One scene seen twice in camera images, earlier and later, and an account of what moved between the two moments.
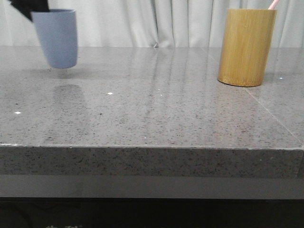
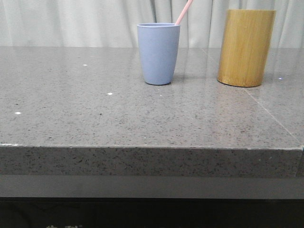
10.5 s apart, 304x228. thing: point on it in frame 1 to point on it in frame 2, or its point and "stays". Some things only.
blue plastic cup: (57, 30) to (159, 43)
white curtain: (154, 23) stays
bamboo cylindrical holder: (246, 46) stays
